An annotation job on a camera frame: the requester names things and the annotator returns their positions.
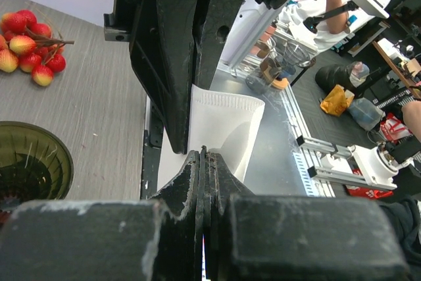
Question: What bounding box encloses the orange yellow bag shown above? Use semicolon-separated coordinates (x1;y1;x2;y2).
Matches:
320;84;355;117

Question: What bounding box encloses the dark green glass dripper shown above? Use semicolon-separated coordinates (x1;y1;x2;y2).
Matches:
1;121;74;203

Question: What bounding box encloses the red yellow lychee bunch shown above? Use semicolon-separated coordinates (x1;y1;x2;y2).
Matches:
1;9;75;88

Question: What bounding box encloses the person in white shirt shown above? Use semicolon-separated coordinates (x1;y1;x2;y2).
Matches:
285;0;395;53

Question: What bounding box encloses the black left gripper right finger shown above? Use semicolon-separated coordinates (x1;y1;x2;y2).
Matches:
204;151;410;280

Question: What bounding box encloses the aluminium frame rail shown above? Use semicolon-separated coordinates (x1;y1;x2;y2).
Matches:
279;83;369;185

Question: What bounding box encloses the white paper coffee filter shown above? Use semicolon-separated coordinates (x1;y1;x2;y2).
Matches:
157;84;266;193

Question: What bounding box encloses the white slotted cable duct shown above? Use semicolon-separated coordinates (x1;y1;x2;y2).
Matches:
293;153;319;197

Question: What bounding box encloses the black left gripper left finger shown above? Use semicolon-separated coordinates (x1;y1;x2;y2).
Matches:
1;151;204;280

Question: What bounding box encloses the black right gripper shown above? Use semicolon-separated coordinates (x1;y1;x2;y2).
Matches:
103;0;243;154

